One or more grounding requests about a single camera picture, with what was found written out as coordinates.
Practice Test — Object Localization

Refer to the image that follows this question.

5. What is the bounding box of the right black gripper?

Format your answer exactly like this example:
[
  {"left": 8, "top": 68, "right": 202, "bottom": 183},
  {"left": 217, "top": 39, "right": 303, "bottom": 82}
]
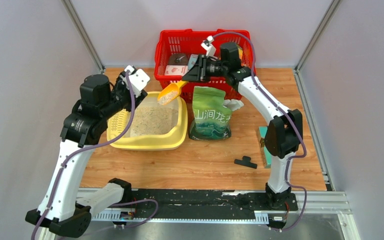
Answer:
[{"left": 181, "top": 54, "right": 228, "bottom": 84}]

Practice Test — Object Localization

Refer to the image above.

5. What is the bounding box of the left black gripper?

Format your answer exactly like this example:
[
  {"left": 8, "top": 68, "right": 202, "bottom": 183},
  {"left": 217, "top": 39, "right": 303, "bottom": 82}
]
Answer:
[{"left": 99, "top": 70, "right": 147, "bottom": 120}]

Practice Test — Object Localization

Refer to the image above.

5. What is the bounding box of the yellow plastic scoop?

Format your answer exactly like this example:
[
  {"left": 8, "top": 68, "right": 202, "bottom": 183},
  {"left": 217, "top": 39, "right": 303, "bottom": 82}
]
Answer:
[{"left": 157, "top": 80, "right": 188, "bottom": 106}]

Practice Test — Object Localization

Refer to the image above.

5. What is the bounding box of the green litter bag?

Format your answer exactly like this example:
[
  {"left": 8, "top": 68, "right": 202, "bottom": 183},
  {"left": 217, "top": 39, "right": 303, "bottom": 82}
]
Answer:
[{"left": 188, "top": 86, "right": 244, "bottom": 141}]

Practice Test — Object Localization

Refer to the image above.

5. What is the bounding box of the black bag clip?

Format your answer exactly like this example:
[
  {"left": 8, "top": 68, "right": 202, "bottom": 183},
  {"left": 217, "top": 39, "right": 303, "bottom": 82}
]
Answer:
[{"left": 234, "top": 155, "right": 258, "bottom": 169}]

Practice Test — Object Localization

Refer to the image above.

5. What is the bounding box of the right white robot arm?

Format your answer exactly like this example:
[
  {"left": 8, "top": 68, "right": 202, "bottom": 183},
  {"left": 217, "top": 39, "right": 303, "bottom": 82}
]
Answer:
[{"left": 182, "top": 40, "right": 305, "bottom": 210}]

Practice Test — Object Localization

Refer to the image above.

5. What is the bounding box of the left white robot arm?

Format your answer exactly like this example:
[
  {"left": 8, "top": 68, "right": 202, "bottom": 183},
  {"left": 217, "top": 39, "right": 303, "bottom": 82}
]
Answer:
[{"left": 25, "top": 68, "right": 150, "bottom": 240}]

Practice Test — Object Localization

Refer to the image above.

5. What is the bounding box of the teal small box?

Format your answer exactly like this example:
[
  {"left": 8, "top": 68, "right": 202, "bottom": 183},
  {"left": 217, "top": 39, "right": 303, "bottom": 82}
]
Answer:
[{"left": 187, "top": 54, "right": 199, "bottom": 70}]

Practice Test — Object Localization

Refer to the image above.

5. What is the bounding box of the dark brown box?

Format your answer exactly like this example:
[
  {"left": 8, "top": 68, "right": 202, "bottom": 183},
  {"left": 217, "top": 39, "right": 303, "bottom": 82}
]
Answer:
[{"left": 167, "top": 53, "right": 189, "bottom": 66}]

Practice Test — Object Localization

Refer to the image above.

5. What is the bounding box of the white red small box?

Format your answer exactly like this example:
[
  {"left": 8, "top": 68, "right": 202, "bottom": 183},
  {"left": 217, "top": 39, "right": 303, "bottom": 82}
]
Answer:
[{"left": 164, "top": 65, "right": 189, "bottom": 76}]

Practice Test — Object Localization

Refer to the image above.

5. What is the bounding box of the yellow litter box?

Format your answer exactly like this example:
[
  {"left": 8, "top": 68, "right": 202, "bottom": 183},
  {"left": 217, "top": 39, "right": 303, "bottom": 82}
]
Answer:
[{"left": 110, "top": 91, "right": 188, "bottom": 151}]

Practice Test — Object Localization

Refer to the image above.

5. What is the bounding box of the teal rectangular box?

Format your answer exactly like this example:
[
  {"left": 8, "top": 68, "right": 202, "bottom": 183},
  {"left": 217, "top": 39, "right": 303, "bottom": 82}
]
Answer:
[{"left": 258, "top": 126, "right": 272, "bottom": 169}]

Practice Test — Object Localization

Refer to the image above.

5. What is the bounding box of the red plastic shopping basket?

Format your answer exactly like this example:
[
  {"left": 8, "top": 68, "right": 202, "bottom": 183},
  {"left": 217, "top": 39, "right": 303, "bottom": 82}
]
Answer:
[{"left": 154, "top": 29, "right": 255, "bottom": 88}]

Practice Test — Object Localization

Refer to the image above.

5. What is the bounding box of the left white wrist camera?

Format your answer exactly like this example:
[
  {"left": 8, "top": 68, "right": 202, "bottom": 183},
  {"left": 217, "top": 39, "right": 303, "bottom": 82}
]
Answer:
[{"left": 119, "top": 65, "right": 151, "bottom": 97}]

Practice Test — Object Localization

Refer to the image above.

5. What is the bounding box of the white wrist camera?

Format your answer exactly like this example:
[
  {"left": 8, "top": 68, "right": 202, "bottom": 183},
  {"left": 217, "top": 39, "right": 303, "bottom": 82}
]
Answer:
[
  {"left": 119, "top": 65, "right": 151, "bottom": 97},
  {"left": 201, "top": 35, "right": 217, "bottom": 58}
]

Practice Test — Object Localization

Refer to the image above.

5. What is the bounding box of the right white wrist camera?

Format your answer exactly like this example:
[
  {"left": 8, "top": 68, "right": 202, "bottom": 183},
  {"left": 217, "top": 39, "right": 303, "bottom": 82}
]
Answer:
[{"left": 201, "top": 35, "right": 217, "bottom": 58}]

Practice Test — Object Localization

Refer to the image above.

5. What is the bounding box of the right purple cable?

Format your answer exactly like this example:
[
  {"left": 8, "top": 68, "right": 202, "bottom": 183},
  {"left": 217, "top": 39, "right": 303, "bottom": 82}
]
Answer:
[{"left": 211, "top": 31, "right": 309, "bottom": 232}]

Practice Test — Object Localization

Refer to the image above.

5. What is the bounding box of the purple cable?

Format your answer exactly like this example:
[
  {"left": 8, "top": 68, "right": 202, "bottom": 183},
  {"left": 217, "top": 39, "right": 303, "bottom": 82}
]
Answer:
[
  {"left": 29, "top": 67, "right": 160, "bottom": 240},
  {"left": 211, "top": 31, "right": 309, "bottom": 232}
]

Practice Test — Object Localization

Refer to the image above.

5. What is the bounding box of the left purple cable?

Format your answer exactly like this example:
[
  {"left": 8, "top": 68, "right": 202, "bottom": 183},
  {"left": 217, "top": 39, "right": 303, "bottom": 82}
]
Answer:
[{"left": 29, "top": 67, "right": 160, "bottom": 240}]

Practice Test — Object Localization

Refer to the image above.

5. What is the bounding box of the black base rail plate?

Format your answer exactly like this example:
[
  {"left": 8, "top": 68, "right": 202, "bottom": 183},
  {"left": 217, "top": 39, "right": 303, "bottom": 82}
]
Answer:
[{"left": 100, "top": 188, "right": 299, "bottom": 229}]

